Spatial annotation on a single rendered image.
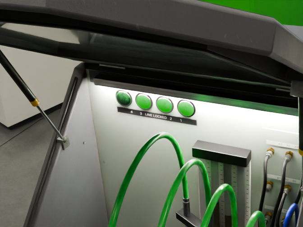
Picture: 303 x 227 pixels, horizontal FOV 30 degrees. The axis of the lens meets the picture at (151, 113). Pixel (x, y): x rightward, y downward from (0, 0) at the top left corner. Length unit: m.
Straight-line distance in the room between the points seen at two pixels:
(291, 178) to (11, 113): 3.01
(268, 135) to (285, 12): 2.79
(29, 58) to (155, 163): 2.66
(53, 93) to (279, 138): 3.11
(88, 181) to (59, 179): 0.16
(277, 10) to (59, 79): 1.67
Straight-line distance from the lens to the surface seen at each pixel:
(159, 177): 1.60
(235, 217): 1.35
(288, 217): 1.36
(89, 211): 1.69
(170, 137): 1.30
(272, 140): 1.39
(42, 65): 4.21
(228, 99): 1.34
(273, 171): 1.44
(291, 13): 4.23
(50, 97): 4.33
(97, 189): 1.70
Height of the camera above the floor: 2.08
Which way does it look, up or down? 29 degrees down
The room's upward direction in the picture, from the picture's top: 5 degrees counter-clockwise
